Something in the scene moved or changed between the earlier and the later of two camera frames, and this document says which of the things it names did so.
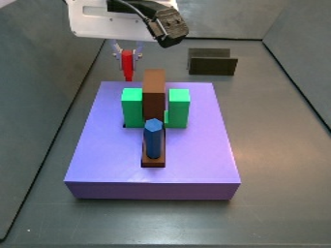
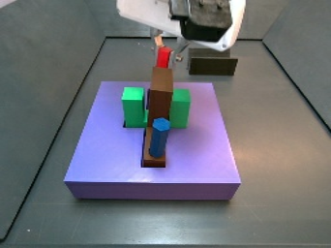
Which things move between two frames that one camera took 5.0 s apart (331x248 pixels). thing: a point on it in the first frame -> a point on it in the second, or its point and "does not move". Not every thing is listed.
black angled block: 211,61 does not move
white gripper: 93,21 -> 152,13
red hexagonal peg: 126,64 -> 163,56
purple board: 105,166 does not move
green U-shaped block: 176,115 does not move
